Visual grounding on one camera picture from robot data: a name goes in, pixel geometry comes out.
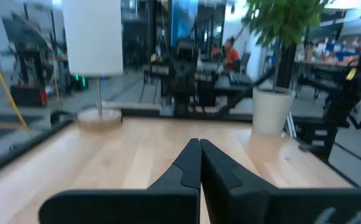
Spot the red black equipment box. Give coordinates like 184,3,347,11
11,85,48,107

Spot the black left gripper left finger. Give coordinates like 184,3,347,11
39,138,203,224

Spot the yellow cord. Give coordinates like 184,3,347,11
0,30,32,138

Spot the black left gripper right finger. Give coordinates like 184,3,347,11
200,139,361,224

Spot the white shade wooden table lamp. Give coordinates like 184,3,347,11
61,0,124,131

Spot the yellow cable tag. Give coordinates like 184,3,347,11
345,67,357,81

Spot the green plant in white pot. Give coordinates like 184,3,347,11
241,0,329,136

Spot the person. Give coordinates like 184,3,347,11
222,37,240,72

